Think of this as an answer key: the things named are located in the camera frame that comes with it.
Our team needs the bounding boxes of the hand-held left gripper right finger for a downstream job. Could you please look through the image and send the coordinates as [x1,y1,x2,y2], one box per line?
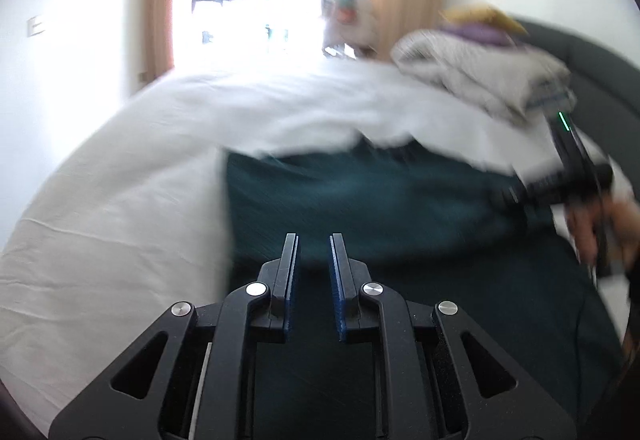
[328,233,578,440]

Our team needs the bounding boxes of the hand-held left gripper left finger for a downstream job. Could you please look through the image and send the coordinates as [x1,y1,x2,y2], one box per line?
[48,233,301,440]

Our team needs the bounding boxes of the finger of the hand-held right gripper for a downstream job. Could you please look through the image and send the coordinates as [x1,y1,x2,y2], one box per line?
[489,169,567,211]

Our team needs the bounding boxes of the dark green sweater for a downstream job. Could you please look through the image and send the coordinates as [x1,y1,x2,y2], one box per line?
[222,140,626,440]

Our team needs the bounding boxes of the person's right hand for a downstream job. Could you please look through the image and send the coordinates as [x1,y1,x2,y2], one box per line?
[564,197,640,277]

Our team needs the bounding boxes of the dark grey headboard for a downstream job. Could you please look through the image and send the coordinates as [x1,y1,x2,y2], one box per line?
[510,18,640,201]

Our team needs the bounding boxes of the folded white duvet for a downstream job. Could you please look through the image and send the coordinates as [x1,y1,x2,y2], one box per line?
[390,28,576,123]

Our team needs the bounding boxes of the purple cloth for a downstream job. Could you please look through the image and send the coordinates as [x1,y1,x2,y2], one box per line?
[442,23,521,46]

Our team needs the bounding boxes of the yellow pillow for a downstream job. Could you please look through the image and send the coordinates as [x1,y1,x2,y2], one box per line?
[439,3,528,36]

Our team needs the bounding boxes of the white bed sheet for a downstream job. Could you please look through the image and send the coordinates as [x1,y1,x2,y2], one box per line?
[0,55,636,426]

